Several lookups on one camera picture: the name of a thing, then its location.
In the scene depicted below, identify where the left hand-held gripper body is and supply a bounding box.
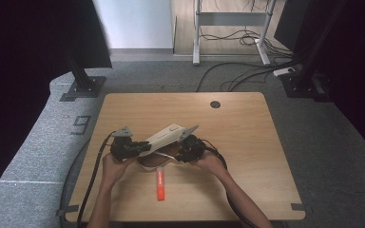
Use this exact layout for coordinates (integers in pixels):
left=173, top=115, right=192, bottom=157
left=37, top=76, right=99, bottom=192
left=109, top=125, right=140, bottom=162

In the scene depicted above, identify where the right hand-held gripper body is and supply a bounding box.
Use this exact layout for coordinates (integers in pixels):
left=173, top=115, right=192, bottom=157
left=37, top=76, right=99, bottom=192
left=177, top=124, right=207, bottom=163

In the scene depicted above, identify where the cream pencil case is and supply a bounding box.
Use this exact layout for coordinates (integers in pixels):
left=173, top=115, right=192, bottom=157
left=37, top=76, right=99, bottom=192
left=137, top=123, right=190, bottom=169

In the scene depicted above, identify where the person's right hand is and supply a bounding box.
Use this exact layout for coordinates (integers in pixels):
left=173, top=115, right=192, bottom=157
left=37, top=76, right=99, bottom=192
left=192, top=149, right=228, bottom=179

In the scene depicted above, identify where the person's left hand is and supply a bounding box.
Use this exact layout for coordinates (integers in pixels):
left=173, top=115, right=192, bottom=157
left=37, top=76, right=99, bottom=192
left=101, top=153, right=138, bottom=188

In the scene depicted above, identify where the orange highlighter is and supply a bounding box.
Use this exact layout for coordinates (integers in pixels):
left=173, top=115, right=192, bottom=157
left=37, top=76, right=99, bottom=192
left=155, top=166, right=166, bottom=202

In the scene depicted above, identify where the black metal stand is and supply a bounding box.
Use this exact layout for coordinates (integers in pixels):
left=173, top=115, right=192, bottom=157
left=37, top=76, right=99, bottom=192
left=59, top=55, right=107, bottom=103
left=279, top=0, right=351, bottom=103

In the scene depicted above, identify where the grey tape piece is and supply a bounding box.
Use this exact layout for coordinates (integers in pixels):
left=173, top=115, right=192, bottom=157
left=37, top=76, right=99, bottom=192
left=55, top=204, right=81, bottom=218

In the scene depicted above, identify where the white power strip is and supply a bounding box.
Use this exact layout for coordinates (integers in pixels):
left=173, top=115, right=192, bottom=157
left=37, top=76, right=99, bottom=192
left=272, top=66, right=296, bottom=77

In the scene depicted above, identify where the black curtain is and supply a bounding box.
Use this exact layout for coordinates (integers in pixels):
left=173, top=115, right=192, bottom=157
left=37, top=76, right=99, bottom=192
left=0, top=0, right=113, bottom=212
left=273, top=0, right=365, bottom=167

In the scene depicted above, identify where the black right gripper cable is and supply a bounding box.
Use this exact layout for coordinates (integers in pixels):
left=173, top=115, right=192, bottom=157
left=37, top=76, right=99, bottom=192
left=201, top=138, right=260, bottom=228

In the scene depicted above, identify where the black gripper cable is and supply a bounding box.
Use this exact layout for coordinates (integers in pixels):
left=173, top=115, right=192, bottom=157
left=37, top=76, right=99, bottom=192
left=75, top=131, right=118, bottom=228
left=201, top=138, right=260, bottom=228

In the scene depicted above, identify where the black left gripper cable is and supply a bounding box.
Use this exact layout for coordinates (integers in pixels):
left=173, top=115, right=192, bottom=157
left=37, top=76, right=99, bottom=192
left=75, top=131, right=118, bottom=228

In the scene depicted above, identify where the tangle of black floor cables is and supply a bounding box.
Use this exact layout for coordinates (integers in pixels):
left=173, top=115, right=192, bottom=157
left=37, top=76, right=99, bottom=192
left=195, top=27, right=302, bottom=93

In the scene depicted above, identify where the white metal desk frame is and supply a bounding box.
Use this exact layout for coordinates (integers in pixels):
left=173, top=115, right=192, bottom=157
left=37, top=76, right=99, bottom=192
left=192, top=0, right=279, bottom=67

